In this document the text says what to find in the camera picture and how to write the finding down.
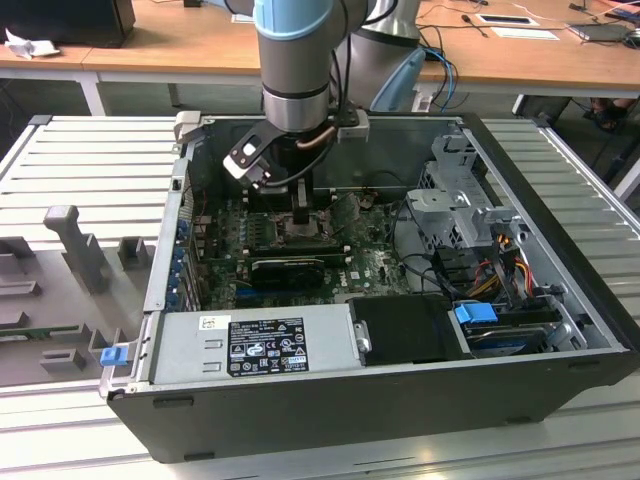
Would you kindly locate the blue disk carrier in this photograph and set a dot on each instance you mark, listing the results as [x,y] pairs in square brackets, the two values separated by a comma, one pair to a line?
[475,315]

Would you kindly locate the silver metal drive cage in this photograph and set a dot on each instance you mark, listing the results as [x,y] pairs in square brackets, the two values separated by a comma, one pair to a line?
[435,210]

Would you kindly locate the blue case latch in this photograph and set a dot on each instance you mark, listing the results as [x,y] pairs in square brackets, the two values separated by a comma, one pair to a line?
[112,357]

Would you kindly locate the white tablet dark screen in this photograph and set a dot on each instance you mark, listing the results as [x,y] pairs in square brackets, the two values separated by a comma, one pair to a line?
[505,20]

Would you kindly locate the wooden desk white frame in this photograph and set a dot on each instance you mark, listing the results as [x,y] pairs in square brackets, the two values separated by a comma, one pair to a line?
[175,50]
[525,65]

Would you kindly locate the pale blue teach pendant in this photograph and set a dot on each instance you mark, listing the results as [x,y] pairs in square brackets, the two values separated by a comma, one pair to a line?
[400,80]

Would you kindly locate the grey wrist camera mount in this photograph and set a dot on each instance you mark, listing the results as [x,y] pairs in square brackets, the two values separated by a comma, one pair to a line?
[352,131]

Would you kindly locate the silver power supply with label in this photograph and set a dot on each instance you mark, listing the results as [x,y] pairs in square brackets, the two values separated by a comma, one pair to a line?
[185,345]

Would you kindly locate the green RAM stick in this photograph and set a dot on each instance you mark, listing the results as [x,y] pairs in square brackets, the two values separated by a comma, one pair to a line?
[40,331]

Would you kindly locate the black and silver PC case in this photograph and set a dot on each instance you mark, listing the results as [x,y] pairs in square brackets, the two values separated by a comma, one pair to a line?
[300,420]

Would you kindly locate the hard disk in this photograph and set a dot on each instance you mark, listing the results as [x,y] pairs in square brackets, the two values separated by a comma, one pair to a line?
[505,342]

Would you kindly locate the white paper sheet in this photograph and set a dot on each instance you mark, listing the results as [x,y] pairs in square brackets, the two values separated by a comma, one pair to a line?
[525,34]

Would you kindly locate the black RAM slot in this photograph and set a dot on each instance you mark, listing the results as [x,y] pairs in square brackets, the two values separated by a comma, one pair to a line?
[305,251]
[305,241]
[305,236]
[305,246]

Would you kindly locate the black graphics card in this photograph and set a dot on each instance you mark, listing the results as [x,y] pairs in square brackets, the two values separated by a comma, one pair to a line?
[285,272]

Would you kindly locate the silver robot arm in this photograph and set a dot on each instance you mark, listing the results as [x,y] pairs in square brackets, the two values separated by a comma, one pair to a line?
[295,65]

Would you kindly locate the grey parts rack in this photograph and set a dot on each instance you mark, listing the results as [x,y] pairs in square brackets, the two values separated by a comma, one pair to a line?
[50,280]

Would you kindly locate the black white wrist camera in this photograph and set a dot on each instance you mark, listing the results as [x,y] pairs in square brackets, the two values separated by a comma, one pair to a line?
[245,155]

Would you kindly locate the dark notebook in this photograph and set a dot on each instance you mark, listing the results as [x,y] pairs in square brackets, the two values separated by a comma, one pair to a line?
[597,32]

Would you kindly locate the green motherboard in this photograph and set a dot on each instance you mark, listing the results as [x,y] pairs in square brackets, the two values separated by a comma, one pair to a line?
[365,270]

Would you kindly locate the crumpled white paper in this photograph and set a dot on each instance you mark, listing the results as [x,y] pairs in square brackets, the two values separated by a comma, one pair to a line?
[30,47]

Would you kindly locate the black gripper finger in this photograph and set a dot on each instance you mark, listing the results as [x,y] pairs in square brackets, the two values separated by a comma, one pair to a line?
[303,217]

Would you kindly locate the black computer box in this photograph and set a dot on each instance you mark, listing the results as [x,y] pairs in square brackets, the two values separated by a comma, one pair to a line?
[65,22]

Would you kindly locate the CPU socket with metal frame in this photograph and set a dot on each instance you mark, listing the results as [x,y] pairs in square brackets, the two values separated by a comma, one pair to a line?
[282,226]

